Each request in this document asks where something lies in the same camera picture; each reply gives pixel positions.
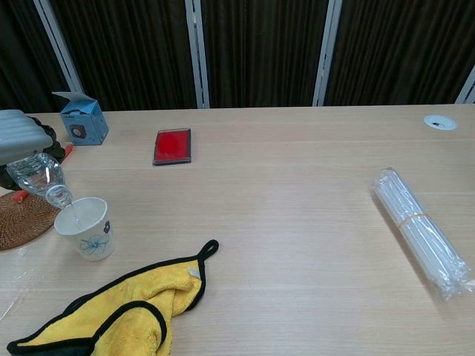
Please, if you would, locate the grey black left robot hand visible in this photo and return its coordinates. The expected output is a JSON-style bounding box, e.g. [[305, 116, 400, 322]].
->
[[0, 109, 65, 192]]

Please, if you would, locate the transparent plastic water bottle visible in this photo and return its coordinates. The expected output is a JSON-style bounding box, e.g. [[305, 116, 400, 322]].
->
[[5, 151, 74, 210]]

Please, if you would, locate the white paper cup blue flower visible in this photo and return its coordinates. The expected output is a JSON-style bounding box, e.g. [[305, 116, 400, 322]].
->
[[53, 197, 117, 262]]

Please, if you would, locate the red plastic straw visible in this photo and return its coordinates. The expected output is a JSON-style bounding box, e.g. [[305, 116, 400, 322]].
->
[[13, 144, 75, 203]]

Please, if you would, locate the blue cardboard speaker box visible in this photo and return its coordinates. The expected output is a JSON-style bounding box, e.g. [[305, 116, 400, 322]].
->
[[51, 90, 110, 146]]

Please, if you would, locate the brown woven rattan coaster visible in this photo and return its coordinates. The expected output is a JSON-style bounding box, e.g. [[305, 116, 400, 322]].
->
[[0, 191, 65, 251]]

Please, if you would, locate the clear plastic film scrap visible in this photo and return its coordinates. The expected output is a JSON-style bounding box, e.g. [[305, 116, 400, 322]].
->
[[0, 246, 30, 322]]

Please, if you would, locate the red ink pad case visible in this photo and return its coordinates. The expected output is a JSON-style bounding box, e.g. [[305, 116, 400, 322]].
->
[[152, 128, 193, 167]]

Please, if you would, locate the yellow cloth with black trim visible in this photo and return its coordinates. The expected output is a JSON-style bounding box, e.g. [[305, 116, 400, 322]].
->
[[6, 239, 220, 356]]

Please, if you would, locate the yellow rubber band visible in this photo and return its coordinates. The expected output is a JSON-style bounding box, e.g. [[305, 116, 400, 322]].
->
[[396, 212, 432, 228]]

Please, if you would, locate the bagged bundle of clear straws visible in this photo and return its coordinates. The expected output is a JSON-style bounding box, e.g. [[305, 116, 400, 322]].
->
[[370, 166, 475, 302]]

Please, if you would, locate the grey metal partition post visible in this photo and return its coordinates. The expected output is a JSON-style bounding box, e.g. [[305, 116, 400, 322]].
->
[[455, 65, 475, 105], [184, 0, 211, 110], [33, 0, 85, 94], [312, 0, 343, 108]]

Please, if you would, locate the white round cable grommet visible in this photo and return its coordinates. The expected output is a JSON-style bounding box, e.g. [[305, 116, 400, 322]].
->
[[423, 114, 457, 131]]

